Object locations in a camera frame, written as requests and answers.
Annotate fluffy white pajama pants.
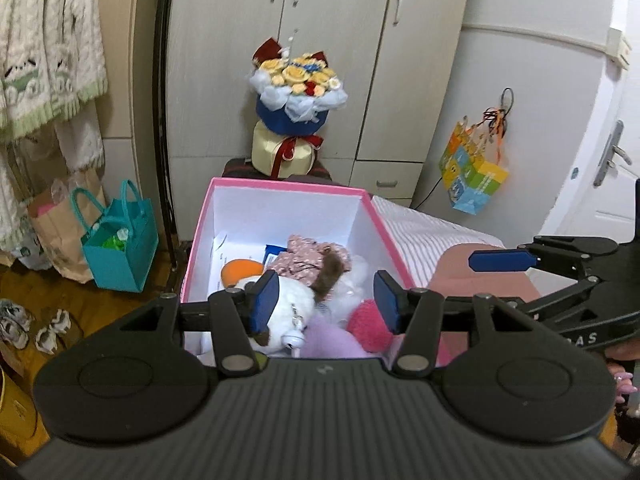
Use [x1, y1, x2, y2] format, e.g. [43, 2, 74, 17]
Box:
[0, 105, 106, 256]

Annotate white door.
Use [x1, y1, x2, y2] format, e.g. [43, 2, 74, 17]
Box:
[542, 35, 640, 251]

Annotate black upright pole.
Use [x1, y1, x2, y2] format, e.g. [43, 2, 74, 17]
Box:
[151, 0, 193, 291]

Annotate pink strawberry plush toy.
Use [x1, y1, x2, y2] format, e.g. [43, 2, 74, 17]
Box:
[346, 299, 401, 356]

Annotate pink floral cloth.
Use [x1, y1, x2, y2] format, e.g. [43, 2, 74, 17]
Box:
[267, 234, 351, 281]

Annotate white printed shopping bag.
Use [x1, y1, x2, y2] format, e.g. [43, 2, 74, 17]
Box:
[10, 237, 53, 272]

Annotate brown furry plush toy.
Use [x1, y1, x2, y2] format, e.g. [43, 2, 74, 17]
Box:
[307, 249, 348, 303]

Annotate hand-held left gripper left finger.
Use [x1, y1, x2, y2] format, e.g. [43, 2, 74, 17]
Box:
[117, 269, 281, 380]

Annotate person's right hand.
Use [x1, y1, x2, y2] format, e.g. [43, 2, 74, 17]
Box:
[604, 337, 640, 411]

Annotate wall switch box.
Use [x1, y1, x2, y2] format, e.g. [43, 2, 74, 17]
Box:
[606, 30, 632, 68]

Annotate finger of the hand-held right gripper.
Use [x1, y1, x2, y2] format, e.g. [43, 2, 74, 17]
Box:
[440, 275, 602, 322]
[468, 235, 620, 282]

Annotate beige wardrobe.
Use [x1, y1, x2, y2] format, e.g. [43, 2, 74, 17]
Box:
[165, 0, 473, 203]

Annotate yellow blue flower bouquet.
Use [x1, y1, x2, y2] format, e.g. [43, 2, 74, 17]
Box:
[245, 30, 348, 180]

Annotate striped bed sheet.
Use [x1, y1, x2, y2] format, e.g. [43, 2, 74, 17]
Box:
[372, 195, 506, 291]

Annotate beige cabinet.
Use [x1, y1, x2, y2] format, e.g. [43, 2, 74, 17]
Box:
[95, 0, 166, 241]

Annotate colourful gift bag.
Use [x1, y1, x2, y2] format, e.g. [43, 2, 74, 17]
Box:
[439, 116, 510, 215]

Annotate large brown paper bag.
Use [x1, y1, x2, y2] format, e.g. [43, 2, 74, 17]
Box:
[27, 167, 108, 283]

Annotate fluffy white green pajama top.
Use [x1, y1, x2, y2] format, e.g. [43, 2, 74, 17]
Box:
[0, 0, 110, 141]

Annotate printed paper sheet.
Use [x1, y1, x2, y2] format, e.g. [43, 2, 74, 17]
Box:
[212, 232, 266, 301]

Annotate panda plush toy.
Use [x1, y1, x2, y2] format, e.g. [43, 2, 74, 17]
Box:
[234, 275, 317, 358]

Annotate teal shopping bag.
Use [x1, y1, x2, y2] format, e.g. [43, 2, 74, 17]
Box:
[70, 178, 160, 294]

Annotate pink cardboard box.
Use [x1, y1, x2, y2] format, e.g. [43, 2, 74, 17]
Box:
[180, 176, 456, 368]

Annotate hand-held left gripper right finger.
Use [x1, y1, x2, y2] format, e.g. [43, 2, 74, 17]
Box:
[372, 269, 538, 381]

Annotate orange ball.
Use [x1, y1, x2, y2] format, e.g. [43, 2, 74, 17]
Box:
[220, 258, 263, 291]

